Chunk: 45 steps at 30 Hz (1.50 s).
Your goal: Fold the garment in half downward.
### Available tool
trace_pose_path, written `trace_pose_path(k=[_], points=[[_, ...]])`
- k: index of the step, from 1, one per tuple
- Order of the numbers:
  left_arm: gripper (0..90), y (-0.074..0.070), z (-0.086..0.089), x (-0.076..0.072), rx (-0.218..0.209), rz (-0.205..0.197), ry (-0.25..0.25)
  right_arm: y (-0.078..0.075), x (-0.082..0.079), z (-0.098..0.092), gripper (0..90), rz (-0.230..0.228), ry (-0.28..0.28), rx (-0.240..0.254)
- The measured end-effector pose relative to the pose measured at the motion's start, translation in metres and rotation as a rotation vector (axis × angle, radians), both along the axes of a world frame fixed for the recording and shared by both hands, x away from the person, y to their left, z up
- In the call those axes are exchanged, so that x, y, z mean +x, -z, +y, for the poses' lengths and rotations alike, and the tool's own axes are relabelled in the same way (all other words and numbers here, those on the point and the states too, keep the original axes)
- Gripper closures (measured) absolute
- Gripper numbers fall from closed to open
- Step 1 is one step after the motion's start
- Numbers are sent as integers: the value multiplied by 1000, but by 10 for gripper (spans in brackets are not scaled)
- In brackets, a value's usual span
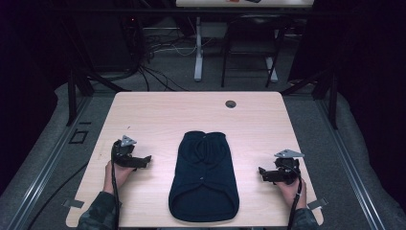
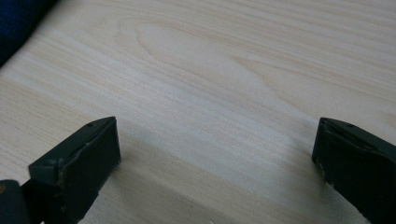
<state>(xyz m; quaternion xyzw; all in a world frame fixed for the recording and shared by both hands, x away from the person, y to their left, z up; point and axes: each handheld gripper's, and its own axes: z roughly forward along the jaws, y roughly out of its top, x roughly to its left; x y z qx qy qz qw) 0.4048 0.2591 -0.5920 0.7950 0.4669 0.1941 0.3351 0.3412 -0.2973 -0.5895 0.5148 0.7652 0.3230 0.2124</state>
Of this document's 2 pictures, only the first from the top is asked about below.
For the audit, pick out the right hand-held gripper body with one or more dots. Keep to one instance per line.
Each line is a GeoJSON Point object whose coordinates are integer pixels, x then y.
{"type": "Point", "coordinates": [287, 169]}

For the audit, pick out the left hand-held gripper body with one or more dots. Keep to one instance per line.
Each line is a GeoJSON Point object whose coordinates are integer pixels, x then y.
{"type": "Point", "coordinates": [124, 157]}

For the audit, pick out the person's left hand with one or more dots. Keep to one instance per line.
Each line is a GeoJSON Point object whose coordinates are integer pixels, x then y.
{"type": "Point", "coordinates": [118, 177]}

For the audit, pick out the person's right hand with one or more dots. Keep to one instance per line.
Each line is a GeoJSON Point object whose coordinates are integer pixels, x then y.
{"type": "Point", "coordinates": [288, 193]}

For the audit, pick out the grey tape strip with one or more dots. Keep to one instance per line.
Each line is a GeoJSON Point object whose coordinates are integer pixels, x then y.
{"type": "Point", "coordinates": [318, 203]}
{"type": "Point", "coordinates": [72, 203]}

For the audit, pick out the dark navy garment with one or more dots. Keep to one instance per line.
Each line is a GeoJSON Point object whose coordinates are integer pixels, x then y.
{"type": "Point", "coordinates": [204, 179]}

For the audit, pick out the grey table grommet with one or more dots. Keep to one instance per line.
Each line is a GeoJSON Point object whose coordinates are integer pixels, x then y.
{"type": "Point", "coordinates": [230, 104]}

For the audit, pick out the black metal stand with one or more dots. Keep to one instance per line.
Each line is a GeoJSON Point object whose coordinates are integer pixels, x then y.
{"type": "Point", "coordinates": [72, 102]}
{"type": "Point", "coordinates": [333, 105]}

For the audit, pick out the black computer tower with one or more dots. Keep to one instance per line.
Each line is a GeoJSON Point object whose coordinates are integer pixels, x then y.
{"type": "Point", "coordinates": [108, 41]}

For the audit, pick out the white desk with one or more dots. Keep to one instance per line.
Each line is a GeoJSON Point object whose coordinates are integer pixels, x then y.
{"type": "Point", "coordinates": [198, 48]}

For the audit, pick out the black chair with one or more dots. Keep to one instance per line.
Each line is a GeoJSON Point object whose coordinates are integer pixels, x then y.
{"type": "Point", "coordinates": [252, 22]}

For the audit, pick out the metal floor rail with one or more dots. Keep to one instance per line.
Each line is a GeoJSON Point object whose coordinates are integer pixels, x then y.
{"type": "Point", "coordinates": [348, 166]}
{"type": "Point", "coordinates": [48, 166]}

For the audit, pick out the black frame bar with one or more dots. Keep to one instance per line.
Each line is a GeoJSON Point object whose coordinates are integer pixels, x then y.
{"type": "Point", "coordinates": [127, 11]}

